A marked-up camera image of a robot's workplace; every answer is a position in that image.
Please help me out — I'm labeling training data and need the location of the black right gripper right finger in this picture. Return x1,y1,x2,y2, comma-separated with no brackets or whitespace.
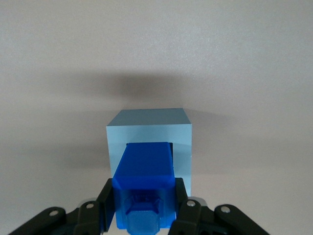
168,177,271,235

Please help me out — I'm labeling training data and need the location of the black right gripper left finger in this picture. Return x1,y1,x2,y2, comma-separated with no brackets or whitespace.
8,178,115,235

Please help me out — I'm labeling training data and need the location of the blue plastic part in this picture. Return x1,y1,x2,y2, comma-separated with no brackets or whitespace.
112,141,177,235

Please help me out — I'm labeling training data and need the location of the gray square base block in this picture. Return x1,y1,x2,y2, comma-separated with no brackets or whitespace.
106,107,193,198

